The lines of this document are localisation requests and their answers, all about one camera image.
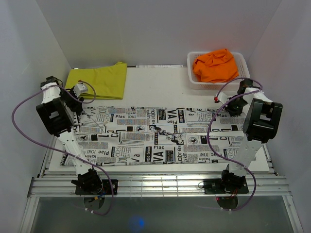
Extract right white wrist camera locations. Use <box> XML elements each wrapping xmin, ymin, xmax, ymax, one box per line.
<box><xmin>214</xmin><ymin>92</ymin><xmax>230</xmax><ymax>105</ymax></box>

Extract orange trousers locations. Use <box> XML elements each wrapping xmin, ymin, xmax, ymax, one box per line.
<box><xmin>192</xmin><ymin>49</ymin><xmax>239</xmax><ymax>83</ymax></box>

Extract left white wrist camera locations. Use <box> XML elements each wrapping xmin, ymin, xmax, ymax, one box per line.
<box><xmin>72</xmin><ymin>83</ymin><xmax>88</xmax><ymax>97</ymax></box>

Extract folded yellow-green trousers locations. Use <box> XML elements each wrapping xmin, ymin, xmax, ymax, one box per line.
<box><xmin>65</xmin><ymin>62</ymin><xmax>127</xmax><ymax>100</ymax></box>

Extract white plastic basket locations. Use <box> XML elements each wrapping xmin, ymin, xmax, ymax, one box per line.
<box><xmin>187</xmin><ymin>51</ymin><xmax>250</xmax><ymax>90</ymax></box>

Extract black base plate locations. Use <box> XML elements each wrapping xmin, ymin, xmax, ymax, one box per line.
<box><xmin>198</xmin><ymin>178</ymin><xmax>249</xmax><ymax>195</ymax></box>
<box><xmin>74</xmin><ymin>179</ymin><xmax>119</xmax><ymax>196</ymax></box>

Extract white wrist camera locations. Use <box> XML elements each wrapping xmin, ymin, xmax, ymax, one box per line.
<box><xmin>72</xmin><ymin>83</ymin><xmax>88</xmax><ymax>97</ymax></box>
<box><xmin>214</xmin><ymin>92</ymin><xmax>230</xmax><ymax>105</ymax></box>

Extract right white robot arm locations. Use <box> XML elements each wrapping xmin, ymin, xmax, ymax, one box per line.
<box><xmin>214</xmin><ymin>78</ymin><xmax>283</xmax><ymax>193</ymax></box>

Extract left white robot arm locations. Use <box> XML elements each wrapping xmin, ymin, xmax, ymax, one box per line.
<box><xmin>36</xmin><ymin>76</ymin><xmax>103</xmax><ymax>194</ymax></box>

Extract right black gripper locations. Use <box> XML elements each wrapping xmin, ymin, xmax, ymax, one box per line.
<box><xmin>223</xmin><ymin>97</ymin><xmax>248</xmax><ymax>116</ymax></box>

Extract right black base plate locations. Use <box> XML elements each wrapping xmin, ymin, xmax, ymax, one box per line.
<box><xmin>198</xmin><ymin>178</ymin><xmax>249</xmax><ymax>195</ymax></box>

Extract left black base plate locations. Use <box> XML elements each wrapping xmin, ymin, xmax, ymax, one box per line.
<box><xmin>74</xmin><ymin>179</ymin><xmax>119</xmax><ymax>196</ymax></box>

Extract aluminium rail frame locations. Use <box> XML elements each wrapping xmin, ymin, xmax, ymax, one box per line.
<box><xmin>20</xmin><ymin>150</ymin><xmax>304</xmax><ymax>233</ymax></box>

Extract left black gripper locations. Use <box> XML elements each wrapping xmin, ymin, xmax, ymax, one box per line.
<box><xmin>59</xmin><ymin>86</ymin><xmax>84</xmax><ymax>113</ymax></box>

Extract newspaper print trousers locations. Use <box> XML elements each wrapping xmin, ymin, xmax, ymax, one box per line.
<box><xmin>74</xmin><ymin>106</ymin><xmax>246</xmax><ymax>166</ymax></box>

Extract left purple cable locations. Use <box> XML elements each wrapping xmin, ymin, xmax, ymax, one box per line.
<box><xmin>11</xmin><ymin>79</ymin><xmax>115</xmax><ymax>216</ymax></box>

